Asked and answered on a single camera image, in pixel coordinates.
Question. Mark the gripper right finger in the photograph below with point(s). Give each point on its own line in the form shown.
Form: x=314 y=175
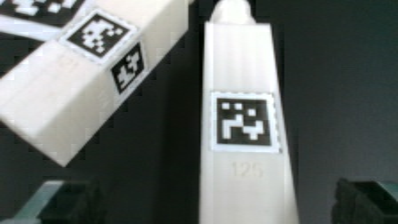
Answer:
x=366 y=202

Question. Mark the sheet with four tags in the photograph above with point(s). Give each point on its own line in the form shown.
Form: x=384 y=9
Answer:
x=34 y=18

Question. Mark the white desk leg centre right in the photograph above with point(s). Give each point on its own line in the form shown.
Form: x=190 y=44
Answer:
x=69 y=76

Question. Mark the white desk leg with tag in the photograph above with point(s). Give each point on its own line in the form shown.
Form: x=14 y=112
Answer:
x=245 y=190

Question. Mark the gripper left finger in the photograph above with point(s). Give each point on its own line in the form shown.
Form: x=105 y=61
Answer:
x=62 y=204

